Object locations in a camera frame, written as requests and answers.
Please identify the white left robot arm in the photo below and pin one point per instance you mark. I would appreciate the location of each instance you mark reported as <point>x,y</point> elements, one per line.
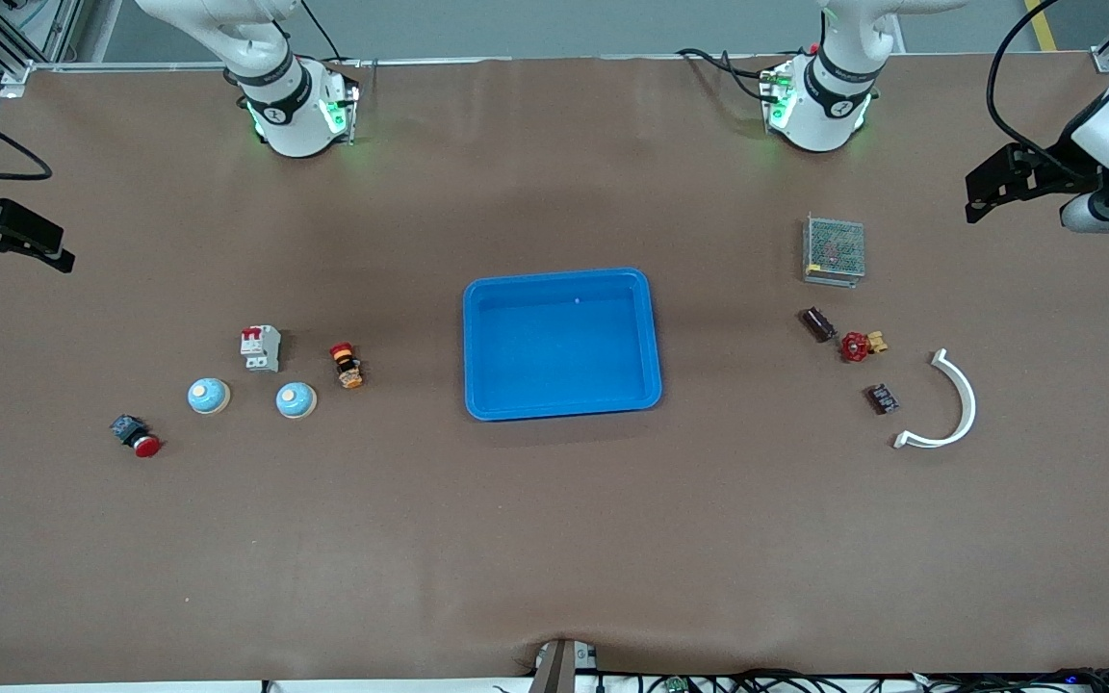
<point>824,106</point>

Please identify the metal mesh power supply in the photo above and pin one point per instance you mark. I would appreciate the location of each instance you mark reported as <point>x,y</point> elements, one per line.
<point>834,250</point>

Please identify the blue plastic tray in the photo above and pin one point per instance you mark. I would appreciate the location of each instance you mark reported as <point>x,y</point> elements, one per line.
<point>554,385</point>

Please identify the brown table mat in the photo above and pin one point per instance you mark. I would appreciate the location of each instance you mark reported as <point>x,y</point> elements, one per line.
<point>554,539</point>

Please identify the red push button switch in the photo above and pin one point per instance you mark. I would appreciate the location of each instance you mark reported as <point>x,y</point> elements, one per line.
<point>136,435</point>

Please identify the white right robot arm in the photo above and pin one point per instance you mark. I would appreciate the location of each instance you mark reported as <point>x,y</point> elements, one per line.
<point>275,106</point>

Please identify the metal table edge bracket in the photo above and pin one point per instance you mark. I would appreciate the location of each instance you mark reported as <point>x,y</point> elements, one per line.
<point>559,666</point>

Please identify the white red circuit breaker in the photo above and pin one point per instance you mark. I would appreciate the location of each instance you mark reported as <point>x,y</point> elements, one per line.
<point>261,348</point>

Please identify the blue bell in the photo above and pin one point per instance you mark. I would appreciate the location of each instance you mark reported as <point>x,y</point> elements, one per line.
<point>296,400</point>
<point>209,396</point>

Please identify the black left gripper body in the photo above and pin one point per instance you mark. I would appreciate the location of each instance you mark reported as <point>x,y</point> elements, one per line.
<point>1058,165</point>

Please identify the orange red emergency stop switch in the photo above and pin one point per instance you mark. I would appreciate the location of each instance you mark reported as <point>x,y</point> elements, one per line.
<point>348,368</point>

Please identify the white curved plastic piece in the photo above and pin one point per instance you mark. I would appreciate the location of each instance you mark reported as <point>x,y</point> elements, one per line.
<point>967,414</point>

